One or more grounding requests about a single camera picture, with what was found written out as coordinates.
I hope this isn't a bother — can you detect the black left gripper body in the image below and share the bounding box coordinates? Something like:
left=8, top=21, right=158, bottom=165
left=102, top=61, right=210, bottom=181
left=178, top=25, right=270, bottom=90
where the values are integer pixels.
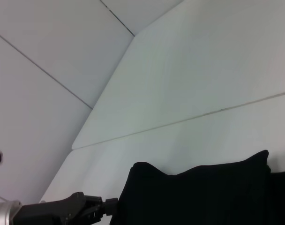
left=12, top=191, right=106, bottom=225

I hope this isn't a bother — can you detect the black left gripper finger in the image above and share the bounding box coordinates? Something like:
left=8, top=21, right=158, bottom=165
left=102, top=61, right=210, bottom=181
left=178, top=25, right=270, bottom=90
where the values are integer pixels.
left=102, top=197, right=120, bottom=216

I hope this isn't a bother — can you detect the black shirt with FREE print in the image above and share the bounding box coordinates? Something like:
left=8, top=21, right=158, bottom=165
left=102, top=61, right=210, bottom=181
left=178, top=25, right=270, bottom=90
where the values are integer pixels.
left=109, top=150, right=285, bottom=225

